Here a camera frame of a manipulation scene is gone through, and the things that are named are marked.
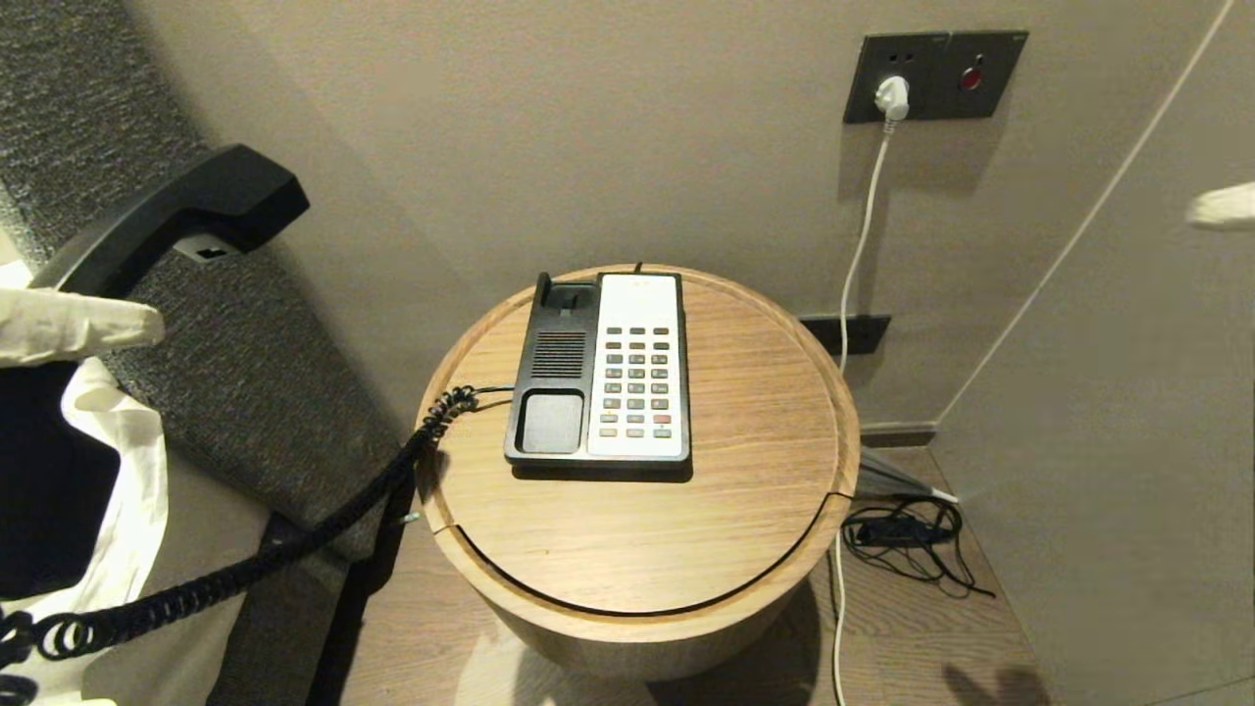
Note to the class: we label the dark bed base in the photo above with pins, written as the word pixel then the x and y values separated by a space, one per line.
pixel 284 637

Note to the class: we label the round wooden side table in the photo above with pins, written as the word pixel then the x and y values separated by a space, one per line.
pixel 637 549

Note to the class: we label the dark wall socket plate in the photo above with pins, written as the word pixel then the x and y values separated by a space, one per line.
pixel 865 64

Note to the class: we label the black telephone handset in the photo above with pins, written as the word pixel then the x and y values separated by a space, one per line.
pixel 196 206

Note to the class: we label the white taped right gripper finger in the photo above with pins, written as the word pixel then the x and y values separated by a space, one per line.
pixel 1226 206

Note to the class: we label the black and white telephone base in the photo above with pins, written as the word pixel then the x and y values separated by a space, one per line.
pixel 637 314

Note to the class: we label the transparent folded umbrella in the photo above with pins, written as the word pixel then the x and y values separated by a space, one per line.
pixel 882 480

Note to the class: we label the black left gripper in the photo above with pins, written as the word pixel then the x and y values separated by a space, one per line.
pixel 49 490

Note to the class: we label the dark plate with red button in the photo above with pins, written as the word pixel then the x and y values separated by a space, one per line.
pixel 997 93

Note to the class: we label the grey upholstered headboard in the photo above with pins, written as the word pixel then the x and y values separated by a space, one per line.
pixel 245 373

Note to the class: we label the white power plug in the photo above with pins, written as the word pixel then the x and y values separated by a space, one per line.
pixel 892 94

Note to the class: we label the small dark wall outlet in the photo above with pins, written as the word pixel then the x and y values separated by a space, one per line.
pixel 868 335

